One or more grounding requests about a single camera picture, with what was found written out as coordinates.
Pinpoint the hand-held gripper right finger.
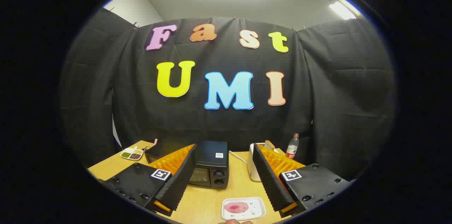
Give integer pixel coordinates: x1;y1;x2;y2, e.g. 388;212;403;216
252;143;355;218

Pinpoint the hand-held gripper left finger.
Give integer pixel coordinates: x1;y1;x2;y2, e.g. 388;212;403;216
102;143;197;217

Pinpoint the white square plate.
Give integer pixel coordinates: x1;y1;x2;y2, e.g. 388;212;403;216
221;196;267;221

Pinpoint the black toaster oven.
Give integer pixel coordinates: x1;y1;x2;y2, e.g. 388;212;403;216
144;140;230;190

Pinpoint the pink ham slice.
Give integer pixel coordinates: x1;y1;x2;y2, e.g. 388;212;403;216
225;201;249;214

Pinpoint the white bread toaster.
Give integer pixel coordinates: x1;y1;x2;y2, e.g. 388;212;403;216
247;142;279;182

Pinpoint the clear water bottle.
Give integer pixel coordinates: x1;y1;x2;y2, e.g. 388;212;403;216
285;133;300;160

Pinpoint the divided dish with beans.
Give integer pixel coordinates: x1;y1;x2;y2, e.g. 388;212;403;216
120;146;144;161

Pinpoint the ceiling light panel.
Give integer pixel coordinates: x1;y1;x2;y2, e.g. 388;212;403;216
328;0;362;20

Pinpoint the white power cable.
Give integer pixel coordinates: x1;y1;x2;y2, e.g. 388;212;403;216
228;151;248;165

